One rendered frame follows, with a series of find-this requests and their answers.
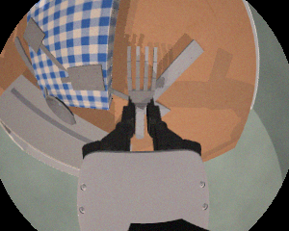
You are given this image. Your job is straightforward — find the grey metal fork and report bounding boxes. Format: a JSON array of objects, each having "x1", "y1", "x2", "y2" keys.
[{"x1": 127, "y1": 46, "x2": 157, "y2": 139}]

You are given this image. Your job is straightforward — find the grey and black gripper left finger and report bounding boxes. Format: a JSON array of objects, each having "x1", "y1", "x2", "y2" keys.
[{"x1": 82, "y1": 97, "x2": 136, "y2": 159}]

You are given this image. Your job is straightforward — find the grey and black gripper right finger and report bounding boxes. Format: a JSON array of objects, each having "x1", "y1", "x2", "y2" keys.
[{"x1": 146, "y1": 97, "x2": 201, "y2": 157}]

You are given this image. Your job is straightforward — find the blue and white checked towel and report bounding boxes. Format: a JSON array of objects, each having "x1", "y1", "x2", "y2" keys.
[{"x1": 27, "y1": 0, "x2": 120, "y2": 110}]

